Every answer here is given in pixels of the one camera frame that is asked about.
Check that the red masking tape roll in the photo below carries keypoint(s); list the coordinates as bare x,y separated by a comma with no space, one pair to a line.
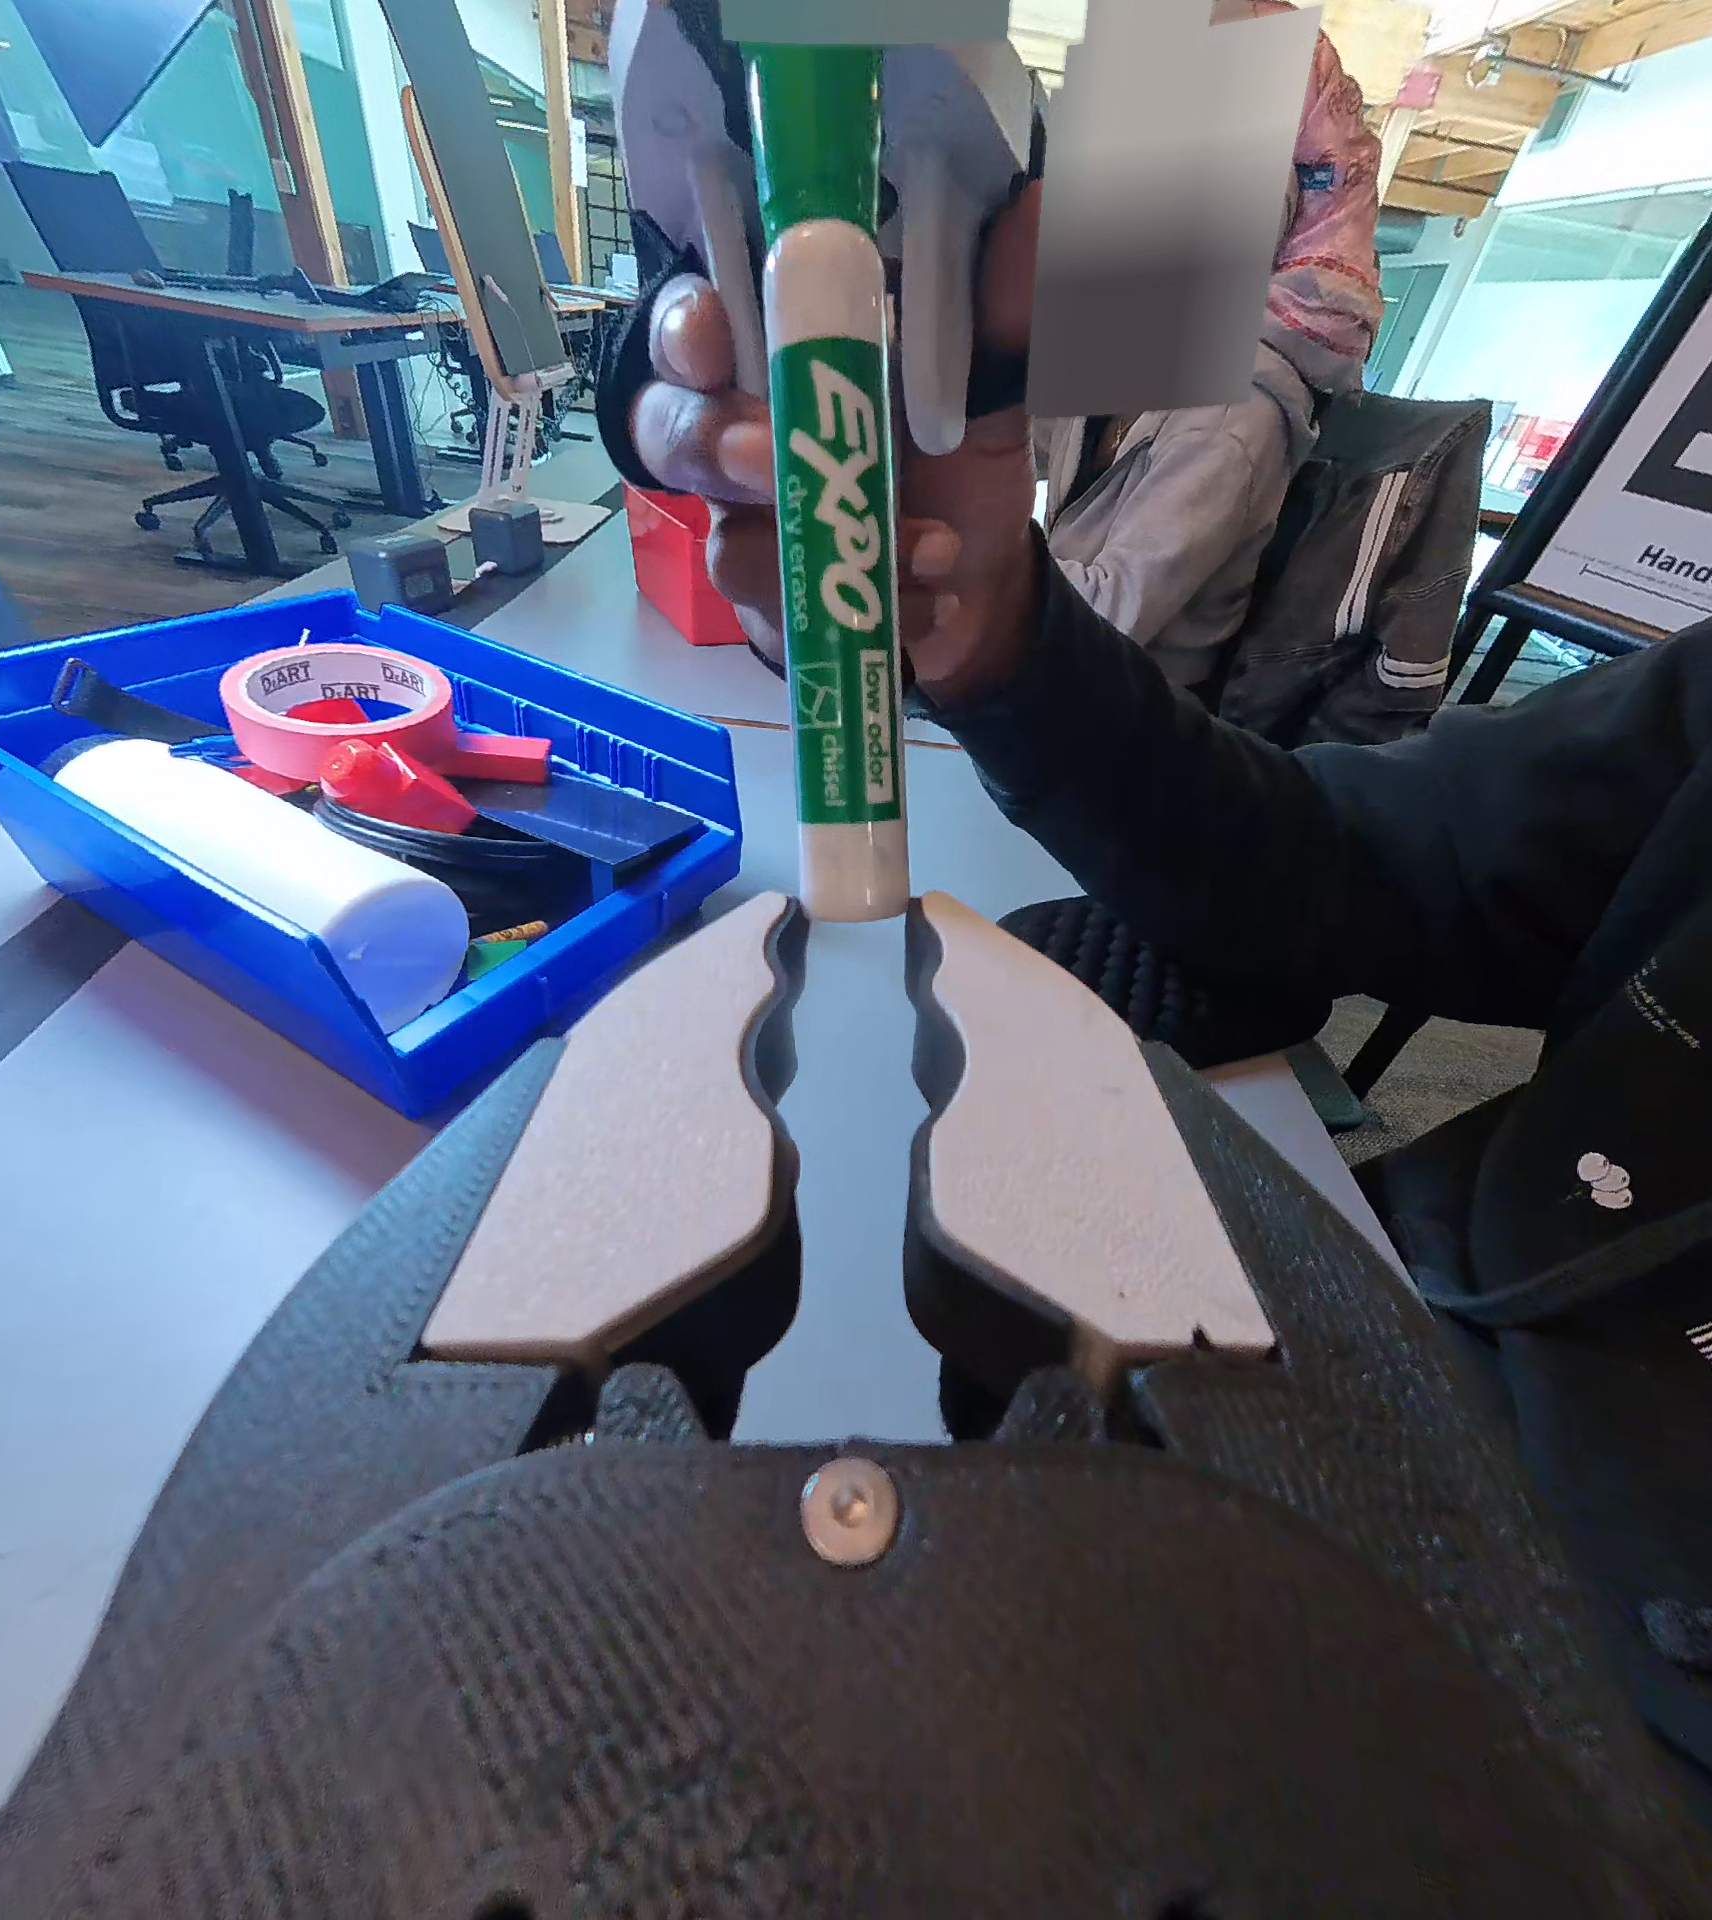
270,720

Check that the black white marker sign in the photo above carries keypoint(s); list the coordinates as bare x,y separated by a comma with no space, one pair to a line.
1696,495

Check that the small green block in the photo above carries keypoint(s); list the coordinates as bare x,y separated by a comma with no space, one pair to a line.
488,963

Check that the black office chair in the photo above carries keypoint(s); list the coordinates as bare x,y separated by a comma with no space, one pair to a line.
197,391

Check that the blue storage bin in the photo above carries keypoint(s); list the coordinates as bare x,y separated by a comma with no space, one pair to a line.
197,930

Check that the white cylinder roll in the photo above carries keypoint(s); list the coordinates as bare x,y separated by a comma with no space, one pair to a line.
257,854

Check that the red dome cap block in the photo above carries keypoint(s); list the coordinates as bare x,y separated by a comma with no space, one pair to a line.
391,788

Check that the person's right forearm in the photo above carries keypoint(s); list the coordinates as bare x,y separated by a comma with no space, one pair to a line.
1246,841

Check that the black textured armrest pad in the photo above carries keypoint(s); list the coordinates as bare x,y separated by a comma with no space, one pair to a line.
1140,975

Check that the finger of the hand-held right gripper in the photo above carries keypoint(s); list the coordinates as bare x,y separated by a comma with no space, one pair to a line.
676,105
954,120

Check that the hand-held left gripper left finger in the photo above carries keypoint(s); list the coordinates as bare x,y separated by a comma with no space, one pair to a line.
617,1200

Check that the studio softbox light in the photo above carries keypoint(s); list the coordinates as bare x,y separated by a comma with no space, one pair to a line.
46,60

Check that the wooden desk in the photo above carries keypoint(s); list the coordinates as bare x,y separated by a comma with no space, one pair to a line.
270,309

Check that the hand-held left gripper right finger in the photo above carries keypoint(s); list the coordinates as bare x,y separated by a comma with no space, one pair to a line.
1081,1200

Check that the red storage bin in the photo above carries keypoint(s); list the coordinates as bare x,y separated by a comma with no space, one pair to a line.
676,570

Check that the green marker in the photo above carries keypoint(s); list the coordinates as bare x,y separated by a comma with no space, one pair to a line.
840,524

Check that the black board book stand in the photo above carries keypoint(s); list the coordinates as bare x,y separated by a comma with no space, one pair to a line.
481,194

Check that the grey power adapter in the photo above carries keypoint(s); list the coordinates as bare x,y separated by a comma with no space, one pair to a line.
507,536
399,574

